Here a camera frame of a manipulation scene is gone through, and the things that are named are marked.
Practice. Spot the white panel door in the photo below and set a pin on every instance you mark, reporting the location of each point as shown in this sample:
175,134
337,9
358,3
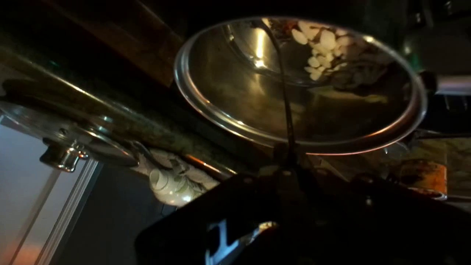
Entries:
29,206

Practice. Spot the steel mixing bowl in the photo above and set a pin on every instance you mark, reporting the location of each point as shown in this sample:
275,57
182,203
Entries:
244,93

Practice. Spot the rolled white green-print towel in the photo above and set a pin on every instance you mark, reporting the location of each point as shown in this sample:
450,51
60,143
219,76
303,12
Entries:
174,188

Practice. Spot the glass pot lid with knob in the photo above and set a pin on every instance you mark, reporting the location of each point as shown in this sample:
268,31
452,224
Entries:
63,151

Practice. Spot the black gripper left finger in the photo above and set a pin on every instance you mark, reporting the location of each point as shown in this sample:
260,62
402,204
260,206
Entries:
196,229

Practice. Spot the pale pasta pile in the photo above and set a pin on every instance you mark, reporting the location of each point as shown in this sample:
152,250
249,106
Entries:
321,45

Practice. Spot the small orange cup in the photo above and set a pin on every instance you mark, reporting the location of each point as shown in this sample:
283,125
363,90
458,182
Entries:
424,178

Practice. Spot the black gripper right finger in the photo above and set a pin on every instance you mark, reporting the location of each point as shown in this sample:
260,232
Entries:
383,229

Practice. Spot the metal spoon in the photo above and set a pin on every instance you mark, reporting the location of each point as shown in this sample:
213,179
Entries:
287,97

